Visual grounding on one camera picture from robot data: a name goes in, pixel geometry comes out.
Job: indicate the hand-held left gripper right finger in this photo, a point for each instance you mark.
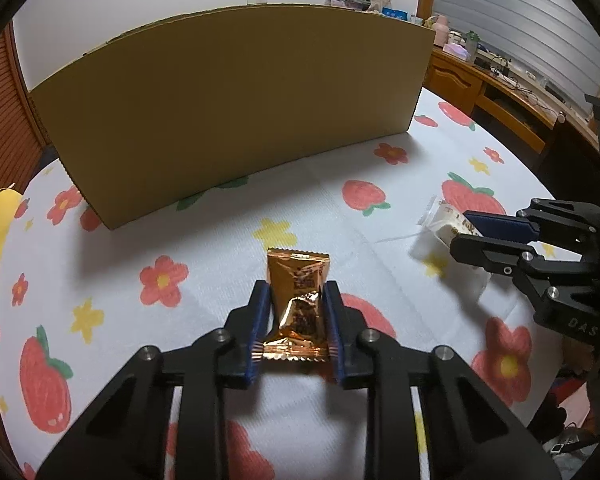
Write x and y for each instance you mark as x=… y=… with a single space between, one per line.
x=332 y=320

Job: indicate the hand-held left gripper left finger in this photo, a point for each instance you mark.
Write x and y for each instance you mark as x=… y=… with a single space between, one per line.
x=257 y=320

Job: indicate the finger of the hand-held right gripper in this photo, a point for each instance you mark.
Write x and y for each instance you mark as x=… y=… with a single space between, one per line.
x=500 y=227
x=485 y=252

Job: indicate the orange foil snack packet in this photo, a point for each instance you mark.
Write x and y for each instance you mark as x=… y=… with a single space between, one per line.
x=297 y=300

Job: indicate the white snack packet orange print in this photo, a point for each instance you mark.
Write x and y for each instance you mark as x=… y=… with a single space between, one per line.
x=440 y=255

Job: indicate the brown cardboard box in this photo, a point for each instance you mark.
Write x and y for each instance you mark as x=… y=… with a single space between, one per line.
x=230 y=110

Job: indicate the wooden desk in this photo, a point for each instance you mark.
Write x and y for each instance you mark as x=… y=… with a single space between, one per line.
x=500 y=95

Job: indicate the wooden slatted door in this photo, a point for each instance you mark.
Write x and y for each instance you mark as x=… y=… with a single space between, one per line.
x=5 y=120

